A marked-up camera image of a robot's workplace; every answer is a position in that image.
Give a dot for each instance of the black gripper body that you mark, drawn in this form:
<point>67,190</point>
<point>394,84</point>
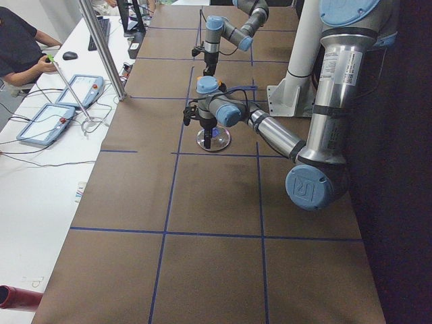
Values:
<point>206,123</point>
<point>210,61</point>

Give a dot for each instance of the black computer mouse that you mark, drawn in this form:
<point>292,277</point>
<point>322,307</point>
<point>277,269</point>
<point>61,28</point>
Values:
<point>69,55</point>

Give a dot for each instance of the dark blue saucepan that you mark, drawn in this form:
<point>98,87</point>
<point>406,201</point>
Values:
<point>240,93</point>

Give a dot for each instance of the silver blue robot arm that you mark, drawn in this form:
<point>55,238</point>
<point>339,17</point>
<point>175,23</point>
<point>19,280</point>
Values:
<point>236,27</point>
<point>307,117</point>

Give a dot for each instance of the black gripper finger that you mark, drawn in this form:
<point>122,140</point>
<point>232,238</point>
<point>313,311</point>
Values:
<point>209,71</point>
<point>207,138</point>

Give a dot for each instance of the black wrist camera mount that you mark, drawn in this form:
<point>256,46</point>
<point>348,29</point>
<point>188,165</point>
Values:
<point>189,114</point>
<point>197,50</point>

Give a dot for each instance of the red cylinder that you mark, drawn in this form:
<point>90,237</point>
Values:
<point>19,299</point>

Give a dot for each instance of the teach pendant near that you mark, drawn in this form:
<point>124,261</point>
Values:
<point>47,125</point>

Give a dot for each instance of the person in black shirt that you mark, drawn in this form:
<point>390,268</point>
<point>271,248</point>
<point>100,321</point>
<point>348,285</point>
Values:
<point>22,60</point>

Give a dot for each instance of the aluminium frame post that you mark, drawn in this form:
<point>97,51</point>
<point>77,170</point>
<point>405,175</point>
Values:
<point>102,47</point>

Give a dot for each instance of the white pedestal column base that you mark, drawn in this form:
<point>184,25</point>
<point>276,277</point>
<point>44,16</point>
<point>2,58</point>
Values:
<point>295,94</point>

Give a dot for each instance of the teach pendant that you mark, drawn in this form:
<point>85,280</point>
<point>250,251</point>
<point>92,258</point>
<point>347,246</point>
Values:
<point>47,125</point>
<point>87,88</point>

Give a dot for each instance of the glass pot lid blue knob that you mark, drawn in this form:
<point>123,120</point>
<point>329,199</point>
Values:
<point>220,139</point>

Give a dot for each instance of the long metal rod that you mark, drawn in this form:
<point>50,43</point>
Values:
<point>88,117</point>

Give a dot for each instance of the teach pendant far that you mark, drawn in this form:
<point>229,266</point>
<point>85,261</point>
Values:
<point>87,88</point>

